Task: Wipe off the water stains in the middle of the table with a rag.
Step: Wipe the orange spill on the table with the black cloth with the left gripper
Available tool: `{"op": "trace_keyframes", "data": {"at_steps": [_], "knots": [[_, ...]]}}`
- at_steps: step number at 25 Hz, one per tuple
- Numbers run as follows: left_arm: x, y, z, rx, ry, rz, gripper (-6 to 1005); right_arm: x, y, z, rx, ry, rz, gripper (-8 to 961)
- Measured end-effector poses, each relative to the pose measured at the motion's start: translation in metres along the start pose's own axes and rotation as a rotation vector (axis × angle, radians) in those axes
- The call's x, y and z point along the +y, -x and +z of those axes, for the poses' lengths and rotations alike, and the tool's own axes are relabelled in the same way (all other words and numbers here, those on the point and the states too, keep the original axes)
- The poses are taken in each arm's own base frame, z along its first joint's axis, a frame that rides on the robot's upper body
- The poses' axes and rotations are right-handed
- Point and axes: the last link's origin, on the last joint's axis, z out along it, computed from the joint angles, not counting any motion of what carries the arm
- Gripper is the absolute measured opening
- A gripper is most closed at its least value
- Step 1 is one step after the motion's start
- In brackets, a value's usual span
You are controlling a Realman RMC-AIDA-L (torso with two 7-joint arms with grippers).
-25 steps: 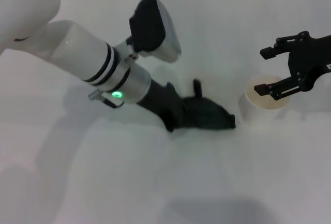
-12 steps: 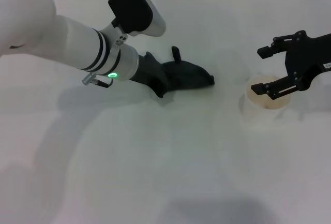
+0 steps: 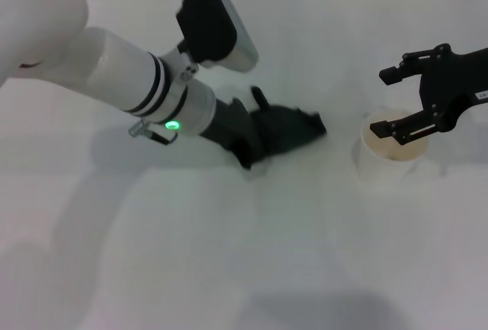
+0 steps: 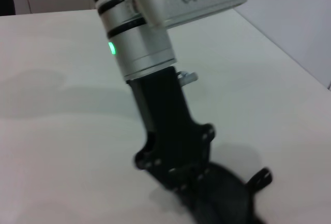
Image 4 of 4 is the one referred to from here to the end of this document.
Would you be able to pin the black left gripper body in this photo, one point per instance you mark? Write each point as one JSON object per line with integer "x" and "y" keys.
{"x": 170, "y": 120}

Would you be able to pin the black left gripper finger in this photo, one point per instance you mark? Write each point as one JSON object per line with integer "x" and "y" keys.
{"x": 181, "y": 180}
{"x": 259, "y": 180}

